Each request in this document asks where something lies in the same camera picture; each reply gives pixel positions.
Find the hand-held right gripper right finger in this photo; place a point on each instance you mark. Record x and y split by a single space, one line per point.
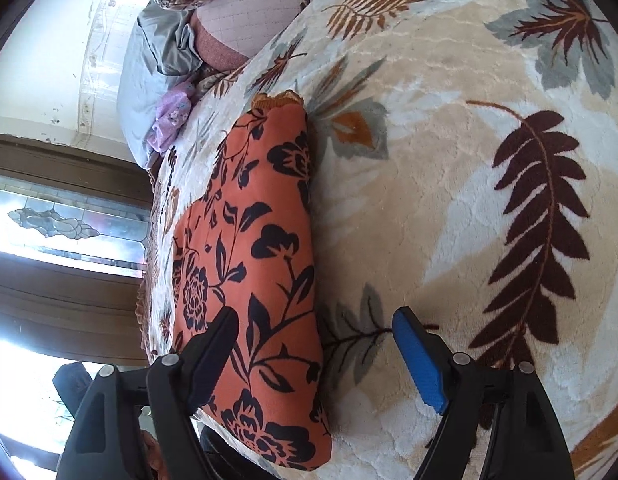
419 365

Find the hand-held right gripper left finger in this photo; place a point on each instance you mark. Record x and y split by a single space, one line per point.
214 355

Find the orange black floral garment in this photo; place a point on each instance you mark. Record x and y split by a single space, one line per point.
259 260

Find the person's dark trousers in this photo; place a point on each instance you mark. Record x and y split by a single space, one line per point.
214 452

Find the dark cloth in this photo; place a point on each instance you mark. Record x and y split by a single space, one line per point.
71 382

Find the wooden door with stained glass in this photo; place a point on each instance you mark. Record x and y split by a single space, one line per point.
64 300

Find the cream leaf-print fleece blanket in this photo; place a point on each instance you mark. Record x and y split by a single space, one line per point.
439 160

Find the purple floral cloth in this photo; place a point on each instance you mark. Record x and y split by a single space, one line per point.
171 110

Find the grey satin cloth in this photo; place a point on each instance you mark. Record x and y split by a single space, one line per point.
144 60

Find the pink quilted mattress cover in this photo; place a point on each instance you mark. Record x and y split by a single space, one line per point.
249 5

